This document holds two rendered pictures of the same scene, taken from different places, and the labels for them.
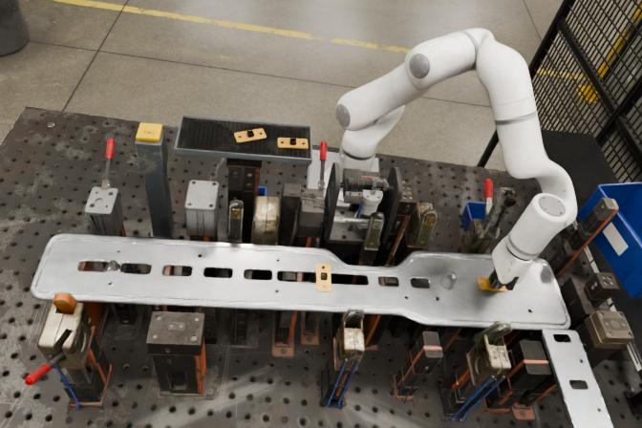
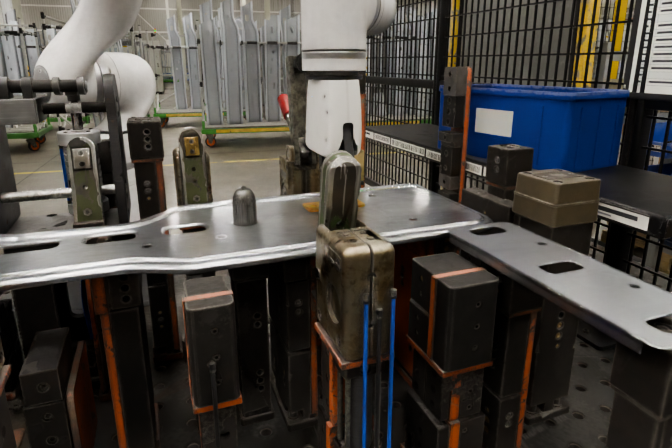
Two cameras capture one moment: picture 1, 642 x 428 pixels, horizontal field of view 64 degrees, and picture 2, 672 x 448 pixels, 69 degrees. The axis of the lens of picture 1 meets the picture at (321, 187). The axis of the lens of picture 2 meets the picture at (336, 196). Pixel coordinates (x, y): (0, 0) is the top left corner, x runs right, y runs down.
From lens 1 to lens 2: 1.05 m
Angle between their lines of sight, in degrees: 33
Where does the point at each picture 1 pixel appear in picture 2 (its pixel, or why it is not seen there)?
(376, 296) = (70, 255)
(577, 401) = (579, 286)
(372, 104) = (73, 38)
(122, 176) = not seen: outside the picture
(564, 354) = (504, 244)
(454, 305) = (259, 236)
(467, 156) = not seen: hidden behind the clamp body
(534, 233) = not seen: outside the picture
